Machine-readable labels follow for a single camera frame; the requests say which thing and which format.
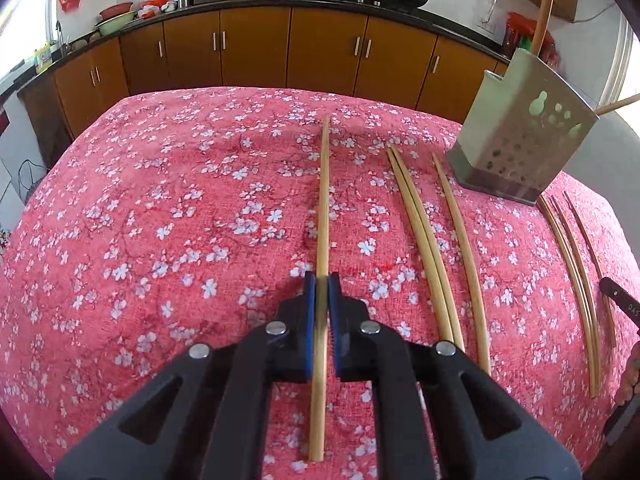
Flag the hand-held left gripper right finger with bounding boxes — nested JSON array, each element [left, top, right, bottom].
[[327, 271, 585, 480]]

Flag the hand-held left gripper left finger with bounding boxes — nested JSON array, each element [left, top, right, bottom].
[[55, 271, 317, 480]]

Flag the light bamboo chopstick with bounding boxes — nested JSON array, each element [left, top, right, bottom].
[[550, 195, 602, 396], [431, 152, 492, 375], [537, 196, 598, 400], [385, 146, 453, 348], [531, 0, 558, 57], [308, 114, 332, 462], [595, 93, 640, 116], [391, 145, 467, 353], [562, 190, 618, 350]]

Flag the perforated metal utensil holder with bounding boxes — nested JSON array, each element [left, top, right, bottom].
[[446, 47, 600, 207]]

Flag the person's right hand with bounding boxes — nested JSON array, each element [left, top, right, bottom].
[[616, 339, 640, 411]]

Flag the red floral tablecloth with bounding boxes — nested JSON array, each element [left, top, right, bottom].
[[0, 85, 640, 480]]

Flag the large side window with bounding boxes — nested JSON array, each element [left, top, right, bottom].
[[602, 7, 640, 128]]

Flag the brown lower kitchen cabinets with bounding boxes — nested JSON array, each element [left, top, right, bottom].
[[17, 7, 511, 142]]

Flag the red bag with bottles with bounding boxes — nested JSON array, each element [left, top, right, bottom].
[[502, 11, 557, 70]]

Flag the black kitchen countertop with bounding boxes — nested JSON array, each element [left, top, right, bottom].
[[0, 0, 512, 97]]

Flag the red and white plastic bag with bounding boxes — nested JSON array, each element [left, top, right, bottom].
[[137, 0, 179, 21]]

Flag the green plastic basin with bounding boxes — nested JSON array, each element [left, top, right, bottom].
[[95, 11, 137, 37]]

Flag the red plastic basin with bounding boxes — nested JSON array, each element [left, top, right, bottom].
[[99, 2, 135, 21]]

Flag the window above sink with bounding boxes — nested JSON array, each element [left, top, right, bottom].
[[0, 0, 57, 88]]

